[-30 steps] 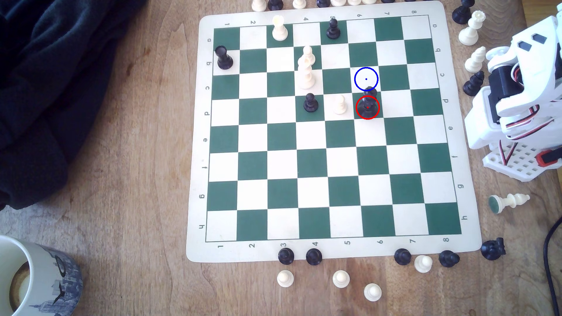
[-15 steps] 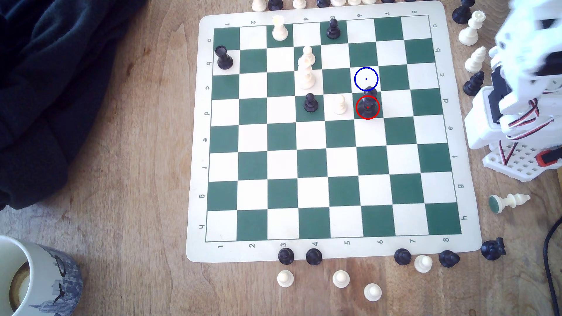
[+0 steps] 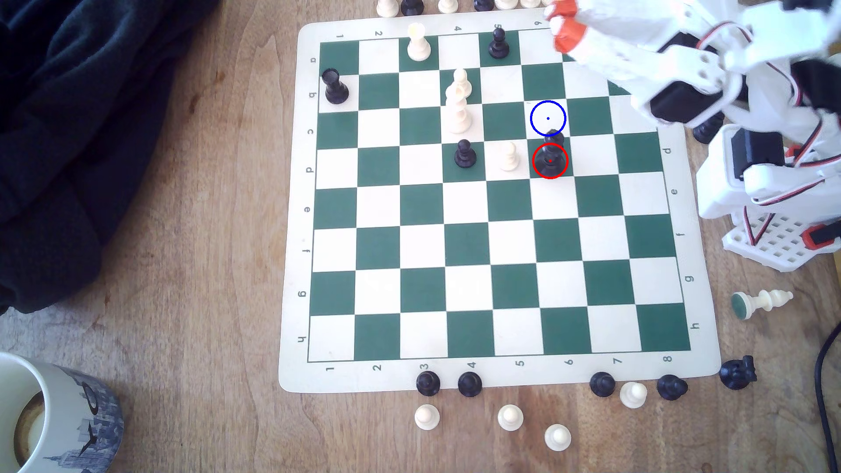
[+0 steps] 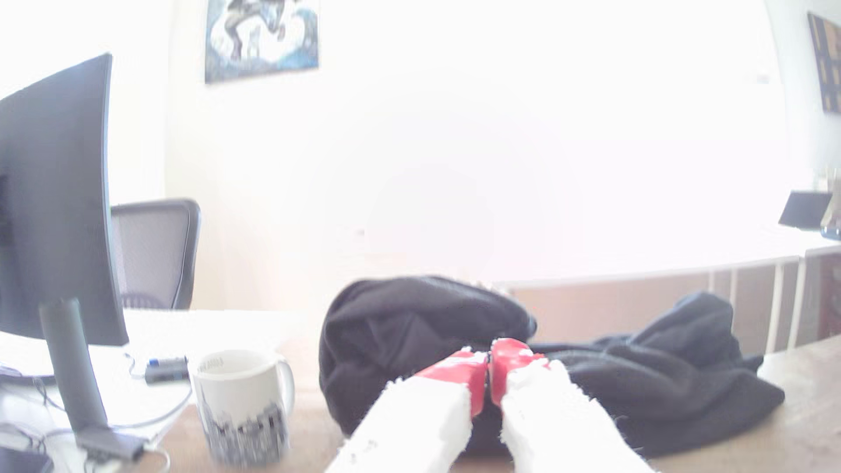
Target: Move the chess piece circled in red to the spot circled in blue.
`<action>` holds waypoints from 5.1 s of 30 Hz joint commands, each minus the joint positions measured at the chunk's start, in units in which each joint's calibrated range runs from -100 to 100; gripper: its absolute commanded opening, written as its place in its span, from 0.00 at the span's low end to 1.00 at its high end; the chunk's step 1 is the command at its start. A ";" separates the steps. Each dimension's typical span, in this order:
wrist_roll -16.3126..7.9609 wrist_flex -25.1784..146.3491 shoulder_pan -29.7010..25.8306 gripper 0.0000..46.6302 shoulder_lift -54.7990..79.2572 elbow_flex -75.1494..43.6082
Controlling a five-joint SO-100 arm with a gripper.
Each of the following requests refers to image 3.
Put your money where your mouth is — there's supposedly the white mug with skyline print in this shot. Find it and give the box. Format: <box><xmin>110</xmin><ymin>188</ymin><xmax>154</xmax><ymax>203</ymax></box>
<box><xmin>0</xmin><ymin>351</ymin><xmax>126</xmax><ymax>473</ymax></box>

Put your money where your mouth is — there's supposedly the black chess rook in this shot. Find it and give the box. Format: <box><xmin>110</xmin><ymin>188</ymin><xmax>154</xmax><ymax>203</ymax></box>
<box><xmin>321</xmin><ymin>68</ymin><xmax>350</xmax><ymax>105</ymax></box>

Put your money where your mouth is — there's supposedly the white chess rook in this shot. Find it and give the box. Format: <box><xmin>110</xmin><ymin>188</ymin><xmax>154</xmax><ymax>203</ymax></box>
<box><xmin>406</xmin><ymin>22</ymin><xmax>432</xmax><ymax>63</ymax></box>

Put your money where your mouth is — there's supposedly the orange table clamp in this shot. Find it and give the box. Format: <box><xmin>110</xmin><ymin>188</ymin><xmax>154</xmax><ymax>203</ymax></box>
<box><xmin>807</xmin><ymin>220</ymin><xmax>841</xmax><ymax>251</ymax></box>

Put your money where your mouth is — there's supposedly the black chess bishop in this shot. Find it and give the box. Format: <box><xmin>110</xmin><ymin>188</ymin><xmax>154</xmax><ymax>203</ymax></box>
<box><xmin>535</xmin><ymin>130</ymin><xmax>567</xmax><ymax>177</ymax></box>

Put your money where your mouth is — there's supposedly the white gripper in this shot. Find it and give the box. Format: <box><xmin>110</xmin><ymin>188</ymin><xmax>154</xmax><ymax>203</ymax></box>
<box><xmin>544</xmin><ymin>0</ymin><xmax>750</xmax><ymax>99</ymax></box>

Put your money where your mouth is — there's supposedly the dark navy fabric cloth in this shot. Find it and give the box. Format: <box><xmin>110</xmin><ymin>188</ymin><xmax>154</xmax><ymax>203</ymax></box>
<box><xmin>0</xmin><ymin>0</ymin><xmax>221</xmax><ymax>315</ymax></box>

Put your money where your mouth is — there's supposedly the white bishop with green felt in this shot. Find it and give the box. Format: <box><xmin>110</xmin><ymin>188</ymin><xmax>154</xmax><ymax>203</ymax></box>
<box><xmin>731</xmin><ymin>289</ymin><xmax>795</xmax><ymax>321</ymax></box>

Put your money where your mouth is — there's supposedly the green white chess board mat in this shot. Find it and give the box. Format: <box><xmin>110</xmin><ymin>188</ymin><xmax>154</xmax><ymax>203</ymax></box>
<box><xmin>278</xmin><ymin>10</ymin><xmax>722</xmax><ymax>395</ymax></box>

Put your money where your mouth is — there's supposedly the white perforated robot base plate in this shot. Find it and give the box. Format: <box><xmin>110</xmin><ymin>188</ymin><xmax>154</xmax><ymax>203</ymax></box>
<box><xmin>723</xmin><ymin>210</ymin><xmax>841</xmax><ymax>273</ymax></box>

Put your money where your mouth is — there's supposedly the red white black servo wire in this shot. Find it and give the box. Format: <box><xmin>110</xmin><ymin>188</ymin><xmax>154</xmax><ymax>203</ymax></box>
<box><xmin>741</xmin><ymin>205</ymin><xmax>776</xmax><ymax>245</ymax></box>

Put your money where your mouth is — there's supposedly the black cable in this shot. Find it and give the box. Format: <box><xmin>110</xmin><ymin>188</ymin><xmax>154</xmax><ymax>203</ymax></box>
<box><xmin>815</xmin><ymin>325</ymin><xmax>841</xmax><ymax>461</ymax></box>

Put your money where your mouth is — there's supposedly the black chess knight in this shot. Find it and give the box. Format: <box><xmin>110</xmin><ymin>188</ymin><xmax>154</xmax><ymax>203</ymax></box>
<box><xmin>719</xmin><ymin>355</ymin><xmax>758</xmax><ymax>390</ymax></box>

